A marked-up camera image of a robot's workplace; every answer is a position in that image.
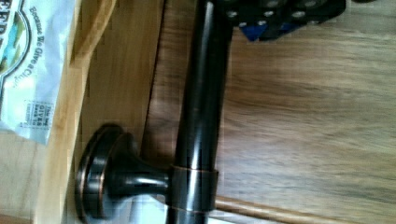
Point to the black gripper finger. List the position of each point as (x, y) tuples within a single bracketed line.
[(268, 20)]

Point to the wooden drawer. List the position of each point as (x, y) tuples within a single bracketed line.
[(107, 78)]

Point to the wooden cutting board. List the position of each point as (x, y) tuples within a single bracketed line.
[(308, 128)]

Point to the Deep River chips bag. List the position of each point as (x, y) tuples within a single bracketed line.
[(33, 42)]

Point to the dark metal drawer handle bar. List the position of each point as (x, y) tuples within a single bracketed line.
[(110, 171)]

